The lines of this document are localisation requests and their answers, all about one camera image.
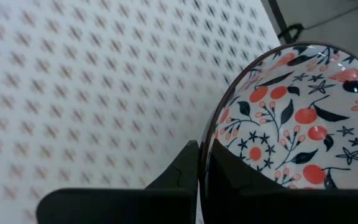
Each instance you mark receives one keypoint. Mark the floral patterned ceramic mini bowl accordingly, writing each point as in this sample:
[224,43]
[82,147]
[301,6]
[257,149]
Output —
[291,124]

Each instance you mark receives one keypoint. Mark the white perforated metal shelf rack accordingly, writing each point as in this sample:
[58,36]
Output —
[104,93]

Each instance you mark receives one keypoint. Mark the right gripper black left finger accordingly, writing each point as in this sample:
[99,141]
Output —
[120,208]

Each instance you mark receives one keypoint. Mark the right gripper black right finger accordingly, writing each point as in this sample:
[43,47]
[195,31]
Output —
[259,208]

